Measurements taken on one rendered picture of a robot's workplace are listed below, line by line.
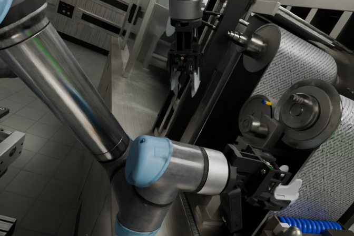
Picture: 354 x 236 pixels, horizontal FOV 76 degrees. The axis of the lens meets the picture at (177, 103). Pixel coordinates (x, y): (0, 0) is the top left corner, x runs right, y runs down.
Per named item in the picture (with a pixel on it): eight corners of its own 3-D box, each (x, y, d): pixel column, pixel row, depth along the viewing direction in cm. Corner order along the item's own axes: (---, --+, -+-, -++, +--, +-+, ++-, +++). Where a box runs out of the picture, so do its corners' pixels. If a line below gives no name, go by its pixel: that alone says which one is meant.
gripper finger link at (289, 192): (322, 187, 44) (287, 180, 40) (304, 209, 46) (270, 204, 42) (310, 176, 46) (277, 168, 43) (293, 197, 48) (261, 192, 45)
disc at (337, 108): (263, 125, 56) (296, 69, 51) (264, 125, 56) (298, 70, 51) (310, 164, 43) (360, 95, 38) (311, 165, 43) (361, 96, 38)
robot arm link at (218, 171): (193, 204, 36) (179, 168, 43) (217, 206, 37) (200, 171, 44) (215, 166, 33) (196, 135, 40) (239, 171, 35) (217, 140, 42)
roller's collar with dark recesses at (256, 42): (233, 49, 68) (243, 28, 66) (248, 56, 70) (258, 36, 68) (244, 54, 62) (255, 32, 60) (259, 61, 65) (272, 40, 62)
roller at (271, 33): (236, 64, 75) (258, 22, 70) (289, 86, 84) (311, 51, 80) (261, 78, 62) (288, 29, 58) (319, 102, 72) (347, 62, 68)
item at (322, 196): (265, 216, 49) (315, 147, 44) (332, 222, 59) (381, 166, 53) (266, 218, 49) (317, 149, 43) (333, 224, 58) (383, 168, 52)
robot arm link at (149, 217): (138, 196, 48) (157, 156, 45) (160, 246, 40) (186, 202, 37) (101, 200, 44) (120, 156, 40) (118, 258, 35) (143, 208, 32)
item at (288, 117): (275, 119, 50) (291, 88, 49) (281, 121, 51) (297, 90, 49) (301, 135, 44) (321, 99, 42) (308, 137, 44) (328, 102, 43)
